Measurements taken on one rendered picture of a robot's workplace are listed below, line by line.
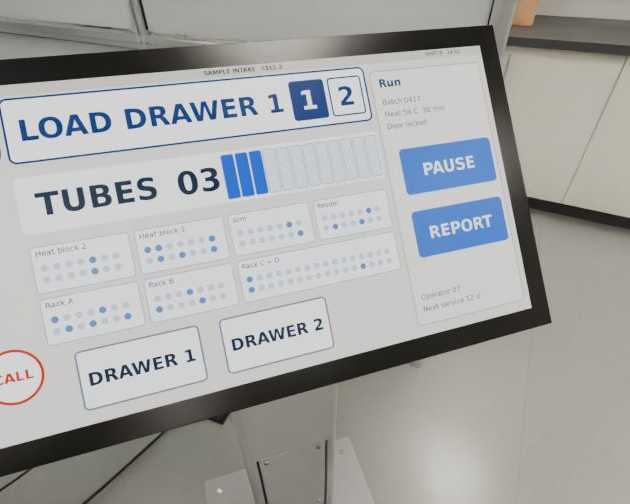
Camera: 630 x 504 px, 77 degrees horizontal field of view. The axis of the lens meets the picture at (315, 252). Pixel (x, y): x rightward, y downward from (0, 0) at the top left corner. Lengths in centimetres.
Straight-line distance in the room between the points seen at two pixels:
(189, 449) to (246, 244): 117
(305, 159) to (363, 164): 5
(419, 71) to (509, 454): 128
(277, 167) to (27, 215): 20
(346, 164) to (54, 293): 26
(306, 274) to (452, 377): 129
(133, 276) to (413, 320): 25
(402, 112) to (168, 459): 128
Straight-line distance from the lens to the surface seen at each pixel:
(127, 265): 35
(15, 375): 38
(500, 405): 159
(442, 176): 40
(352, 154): 37
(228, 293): 34
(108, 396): 36
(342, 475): 133
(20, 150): 38
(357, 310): 36
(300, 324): 35
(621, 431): 173
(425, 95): 42
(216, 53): 39
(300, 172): 36
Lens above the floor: 127
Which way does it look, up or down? 39 degrees down
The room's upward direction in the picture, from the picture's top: 1 degrees counter-clockwise
